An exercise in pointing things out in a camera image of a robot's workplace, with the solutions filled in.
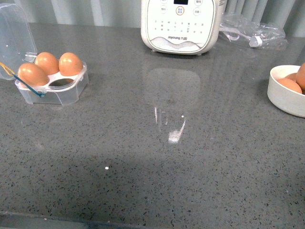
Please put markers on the white power cord plug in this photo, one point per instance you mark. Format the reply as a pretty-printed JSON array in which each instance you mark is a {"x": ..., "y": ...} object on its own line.
[{"x": 234, "y": 35}]

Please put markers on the brown egg back right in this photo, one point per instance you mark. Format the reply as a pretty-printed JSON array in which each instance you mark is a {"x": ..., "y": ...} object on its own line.
[{"x": 70, "y": 64}]

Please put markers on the blue rubber band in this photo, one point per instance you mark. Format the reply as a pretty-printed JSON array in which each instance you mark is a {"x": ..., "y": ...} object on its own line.
[{"x": 40, "y": 94}]

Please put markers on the clear plastic egg box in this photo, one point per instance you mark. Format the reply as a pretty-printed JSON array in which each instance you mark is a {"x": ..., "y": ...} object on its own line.
[{"x": 17, "y": 47}]

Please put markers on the brown egg in bowl lower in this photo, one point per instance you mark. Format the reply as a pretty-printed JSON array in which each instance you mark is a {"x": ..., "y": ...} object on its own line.
[{"x": 290, "y": 84}]

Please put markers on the yellow rubber band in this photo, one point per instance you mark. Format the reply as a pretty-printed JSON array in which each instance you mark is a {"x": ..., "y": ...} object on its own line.
[{"x": 8, "y": 70}]

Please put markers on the brown egg front left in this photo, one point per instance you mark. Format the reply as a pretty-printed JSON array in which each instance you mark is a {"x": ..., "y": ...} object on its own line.
[{"x": 33, "y": 75}]

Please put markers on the white round bowl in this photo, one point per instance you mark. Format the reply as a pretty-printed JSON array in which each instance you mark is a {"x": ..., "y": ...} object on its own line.
[{"x": 285, "y": 99}]

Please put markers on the clear plastic bag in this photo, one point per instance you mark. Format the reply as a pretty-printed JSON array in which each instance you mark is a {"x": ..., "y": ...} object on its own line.
[{"x": 273, "y": 37}]

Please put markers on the white Joyoung soymilk maker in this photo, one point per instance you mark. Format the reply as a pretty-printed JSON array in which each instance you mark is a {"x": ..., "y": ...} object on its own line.
[{"x": 187, "y": 27}]

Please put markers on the brown egg back left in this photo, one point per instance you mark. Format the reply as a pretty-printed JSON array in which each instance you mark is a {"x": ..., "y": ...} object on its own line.
[{"x": 48, "y": 63}]

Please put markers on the brown egg in bowl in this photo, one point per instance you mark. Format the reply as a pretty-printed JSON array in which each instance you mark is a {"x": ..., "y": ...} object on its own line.
[
  {"x": 300, "y": 76},
  {"x": 290, "y": 84}
]

